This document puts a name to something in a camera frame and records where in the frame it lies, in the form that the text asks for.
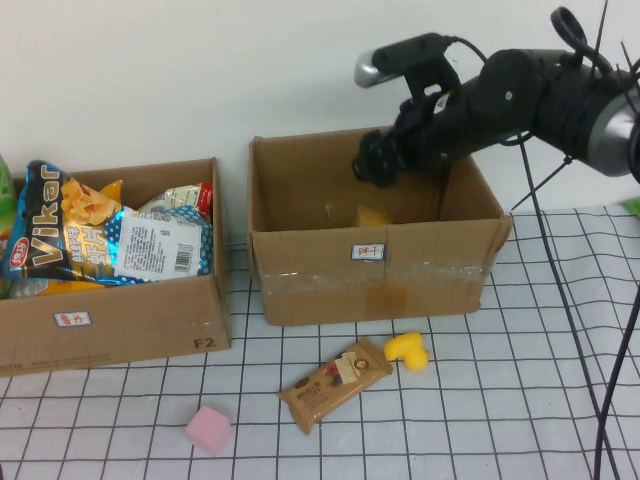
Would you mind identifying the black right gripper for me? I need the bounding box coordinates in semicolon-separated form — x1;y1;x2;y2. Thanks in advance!
352;74;489;189

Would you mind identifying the yellow-orange snack packet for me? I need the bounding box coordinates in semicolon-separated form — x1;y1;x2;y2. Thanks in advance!
355;203;394;227

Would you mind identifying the brown wafer bar packet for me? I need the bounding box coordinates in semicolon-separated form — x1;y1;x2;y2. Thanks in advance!
278;337;394;436

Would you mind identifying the green snack bag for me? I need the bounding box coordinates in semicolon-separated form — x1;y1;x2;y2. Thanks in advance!
0;152;17;231

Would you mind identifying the red and white snack bag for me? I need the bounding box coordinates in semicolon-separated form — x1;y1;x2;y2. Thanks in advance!
137;182;215;221

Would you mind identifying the blue polka-dot snack bag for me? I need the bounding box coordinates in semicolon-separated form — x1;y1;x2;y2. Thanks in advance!
102;203;215;287

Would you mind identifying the white label on tall box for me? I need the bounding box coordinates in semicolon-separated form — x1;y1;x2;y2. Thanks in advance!
351;243;387;262

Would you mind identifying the tall cardboard box with tape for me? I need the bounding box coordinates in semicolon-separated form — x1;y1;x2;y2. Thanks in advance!
248;115;514;327

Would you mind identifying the black zip tie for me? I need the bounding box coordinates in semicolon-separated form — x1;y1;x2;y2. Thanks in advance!
510;155;576;211

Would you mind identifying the yellow rubber duck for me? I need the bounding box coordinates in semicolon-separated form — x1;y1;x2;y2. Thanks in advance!
383;332;430;372

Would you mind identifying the white black-grid tablecloth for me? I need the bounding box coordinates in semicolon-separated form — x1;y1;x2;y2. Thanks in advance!
0;204;640;480

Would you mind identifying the low cardboard box F2 print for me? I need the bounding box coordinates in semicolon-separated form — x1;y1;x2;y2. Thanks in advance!
0;157;232;379

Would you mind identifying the pink foam cube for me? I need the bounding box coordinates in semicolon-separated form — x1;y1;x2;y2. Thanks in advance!
185;405;233;457

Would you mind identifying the orange chips bag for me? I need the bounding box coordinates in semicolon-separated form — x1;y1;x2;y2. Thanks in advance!
9;278;109;299

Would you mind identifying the Vikar shrimp chips bag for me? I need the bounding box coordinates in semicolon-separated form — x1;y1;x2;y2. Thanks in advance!
0;159;126;286

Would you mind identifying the white label on low box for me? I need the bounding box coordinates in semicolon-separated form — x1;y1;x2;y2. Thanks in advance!
53;311;94;329

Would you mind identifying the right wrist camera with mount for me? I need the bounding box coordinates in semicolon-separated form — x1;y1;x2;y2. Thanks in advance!
353;32;464;101

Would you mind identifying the thin black camera cable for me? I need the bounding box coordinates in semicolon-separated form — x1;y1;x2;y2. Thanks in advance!
439;34;490;65

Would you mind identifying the long black hanging cable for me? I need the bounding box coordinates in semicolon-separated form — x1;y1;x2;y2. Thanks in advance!
517;132;621;480

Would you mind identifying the thick black cable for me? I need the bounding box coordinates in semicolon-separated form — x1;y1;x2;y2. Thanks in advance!
592;287;640;480

